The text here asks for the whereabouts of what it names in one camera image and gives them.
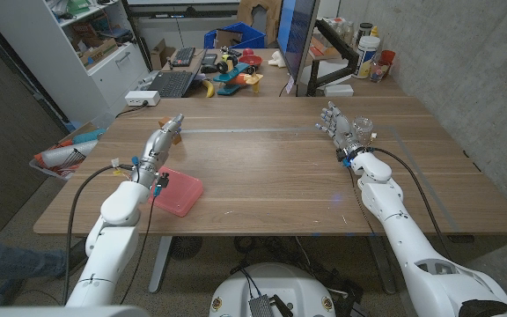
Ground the white toy figure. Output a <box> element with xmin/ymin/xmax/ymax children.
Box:
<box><xmin>267</xmin><ymin>49</ymin><xmax>288</xmax><ymax>70</ymax></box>

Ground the grey table leg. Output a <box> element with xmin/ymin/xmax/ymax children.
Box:
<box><xmin>367</xmin><ymin>235</ymin><xmax>398</xmax><ymax>295</ymax></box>
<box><xmin>147</xmin><ymin>236</ymin><xmax>173</xmax><ymax>294</ymax></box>

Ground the small glass with items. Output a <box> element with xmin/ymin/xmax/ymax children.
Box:
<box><xmin>370</xmin><ymin>59</ymin><xmax>389</xmax><ymax>84</ymax></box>

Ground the wooden cutout board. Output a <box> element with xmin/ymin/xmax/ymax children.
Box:
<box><xmin>237</xmin><ymin>0</ymin><xmax>283</xmax><ymax>45</ymax></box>

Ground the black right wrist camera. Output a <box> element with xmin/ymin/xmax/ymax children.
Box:
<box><xmin>334</xmin><ymin>148</ymin><xmax>354</xmax><ymax>168</ymax></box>

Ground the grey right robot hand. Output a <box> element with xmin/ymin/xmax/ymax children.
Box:
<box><xmin>314</xmin><ymin>100</ymin><xmax>368</xmax><ymax>162</ymax></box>

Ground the clear glass jar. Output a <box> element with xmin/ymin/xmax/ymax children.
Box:
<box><xmin>352</xmin><ymin>115</ymin><xmax>374</xmax><ymax>144</ymax></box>

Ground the flat computer monitor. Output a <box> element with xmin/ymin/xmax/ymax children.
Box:
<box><xmin>276</xmin><ymin>0</ymin><xmax>320</xmax><ymax>85</ymax></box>

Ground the black lidded bottle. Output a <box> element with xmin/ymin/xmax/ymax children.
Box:
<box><xmin>357</xmin><ymin>22</ymin><xmax>374</xmax><ymax>45</ymax></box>

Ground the wire basket with rolls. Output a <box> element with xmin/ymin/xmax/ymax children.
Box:
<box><xmin>28</xmin><ymin>127</ymin><xmax>107</xmax><ymax>181</ymax></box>

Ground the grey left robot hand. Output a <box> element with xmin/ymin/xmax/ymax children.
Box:
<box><xmin>130</xmin><ymin>113</ymin><xmax>186</xmax><ymax>188</ymax></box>

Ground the pink plastic pencil case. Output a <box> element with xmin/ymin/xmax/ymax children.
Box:
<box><xmin>147</xmin><ymin>166</ymin><xmax>204</xmax><ymax>217</ymax></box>

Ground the white labelled canister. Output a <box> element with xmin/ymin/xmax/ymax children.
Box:
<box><xmin>352</xmin><ymin>35</ymin><xmax>381</xmax><ymax>80</ymax></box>

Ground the white shelf cabinet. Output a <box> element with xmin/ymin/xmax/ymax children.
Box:
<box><xmin>0</xmin><ymin>0</ymin><xmax>151</xmax><ymax>127</ymax></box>

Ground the black floor fan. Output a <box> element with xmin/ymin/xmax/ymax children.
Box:
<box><xmin>168</xmin><ymin>236</ymin><xmax>204</xmax><ymax>261</ymax></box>

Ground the person in blue jeans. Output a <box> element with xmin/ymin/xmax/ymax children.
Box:
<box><xmin>0</xmin><ymin>232</ymin><xmax>68</xmax><ymax>307</ymax></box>

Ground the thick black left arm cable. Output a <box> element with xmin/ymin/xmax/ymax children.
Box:
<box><xmin>62</xmin><ymin>163</ymin><xmax>136</xmax><ymax>306</ymax></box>

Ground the blue plastic bin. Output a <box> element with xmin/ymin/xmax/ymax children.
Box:
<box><xmin>203</xmin><ymin>21</ymin><xmax>267</xmax><ymax>50</ymax></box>

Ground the cardboard box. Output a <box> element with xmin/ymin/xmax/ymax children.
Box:
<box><xmin>150</xmin><ymin>38</ymin><xmax>177</xmax><ymax>70</ymax></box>

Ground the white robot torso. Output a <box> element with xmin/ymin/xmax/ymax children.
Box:
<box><xmin>208</xmin><ymin>262</ymin><xmax>337</xmax><ymax>317</ymax></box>

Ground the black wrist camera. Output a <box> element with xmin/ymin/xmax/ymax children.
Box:
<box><xmin>152</xmin><ymin>172</ymin><xmax>171</xmax><ymax>198</ymax></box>
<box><xmin>334</xmin><ymin>148</ymin><xmax>354</xmax><ymax>168</ymax></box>

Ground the red cup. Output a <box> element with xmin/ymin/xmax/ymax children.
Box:
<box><xmin>378</xmin><ymin>49</ymin><xmax>397</xmax><ymax>78</ymax></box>

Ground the black laptop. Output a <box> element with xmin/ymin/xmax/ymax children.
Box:
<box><xmin>146</xmin><ymin>48</ymin><xmax>209</xmax><ymax>99</ymax></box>

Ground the teal orange toy airplane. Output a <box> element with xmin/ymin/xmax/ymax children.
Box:
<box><xmin>212</xmin><ymin>46</ymin><xmax>264</xmax><ymax>97</ymax></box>

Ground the red bowl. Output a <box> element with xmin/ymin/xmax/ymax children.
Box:
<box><xmin>238</xmin><ymin>48</ymin><xmax>264</xmax><ymax>68</ymax></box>

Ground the black keyboard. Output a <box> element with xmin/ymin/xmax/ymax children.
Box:
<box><xmin>172</xmin><ymin>46</ymin><xmax>196</xmax><ymax>68</ymax></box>

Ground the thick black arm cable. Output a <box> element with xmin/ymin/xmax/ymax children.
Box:
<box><xmin>62</xmin><ymin>163</ymin><xmax>136</xmax><ymax>306</ymax></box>
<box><xmin>370</xmin><ymin>147</ymin><xmax>452</xmax><ymax>261</ymax></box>

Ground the white power strip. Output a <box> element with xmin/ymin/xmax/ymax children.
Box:
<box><xmin>124</xmin><ymin>90</ymin><xmax>161</xmax><ymax>107</ymax></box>

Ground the wooden block with holes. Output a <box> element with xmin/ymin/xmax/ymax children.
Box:
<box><xmin>158</xmin><ymin>116</ymin><xmax>183</xmax><ymax>145</ymax></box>

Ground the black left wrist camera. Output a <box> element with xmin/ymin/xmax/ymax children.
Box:
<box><xmin>152</xmin><ymin>172</ymin><xmax>171</xmax><ymax>198</ymax></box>

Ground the small white box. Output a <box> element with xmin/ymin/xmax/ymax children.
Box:
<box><xmin>323</xmin><ymin>84</ymin><xmax>355</xmax><ymax>98</ymax></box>

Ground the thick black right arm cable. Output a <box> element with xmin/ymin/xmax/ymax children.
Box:
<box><xmin>370</xmin><ymin>147</ymin><xmax>452</xmax><ymax>261</ymax></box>

